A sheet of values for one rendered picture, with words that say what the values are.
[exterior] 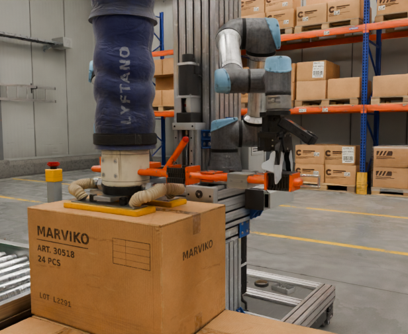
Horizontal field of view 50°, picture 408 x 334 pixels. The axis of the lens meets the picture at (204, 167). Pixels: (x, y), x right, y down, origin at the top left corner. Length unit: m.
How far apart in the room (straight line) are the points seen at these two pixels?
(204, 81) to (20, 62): 10.61
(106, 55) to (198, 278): 0.80
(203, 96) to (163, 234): 0.98
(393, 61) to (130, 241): 8.74
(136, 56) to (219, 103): 0.70
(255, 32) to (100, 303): 1.10
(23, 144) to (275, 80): 11.37
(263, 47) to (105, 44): 0.58
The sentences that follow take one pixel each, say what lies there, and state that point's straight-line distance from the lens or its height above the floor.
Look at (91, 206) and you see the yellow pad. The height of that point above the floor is 0.96.
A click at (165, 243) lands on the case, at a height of 0.89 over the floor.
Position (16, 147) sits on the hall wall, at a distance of 12.32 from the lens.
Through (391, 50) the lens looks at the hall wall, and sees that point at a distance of 9.81.
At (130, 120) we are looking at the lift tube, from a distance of 1.51.
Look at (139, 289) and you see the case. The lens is 1.41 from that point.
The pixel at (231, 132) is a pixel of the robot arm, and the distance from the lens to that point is 1.85.
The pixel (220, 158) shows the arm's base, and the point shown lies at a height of 1.10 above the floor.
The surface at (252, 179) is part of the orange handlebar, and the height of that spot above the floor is 1.08.
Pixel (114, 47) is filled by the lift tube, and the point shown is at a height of 1.50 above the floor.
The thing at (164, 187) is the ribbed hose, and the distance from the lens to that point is 1.49.
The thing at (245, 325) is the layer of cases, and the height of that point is 0.54.
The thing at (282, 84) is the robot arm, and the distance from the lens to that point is 1.28.
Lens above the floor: 1.23
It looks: 5 degrees down
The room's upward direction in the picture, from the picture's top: straight up
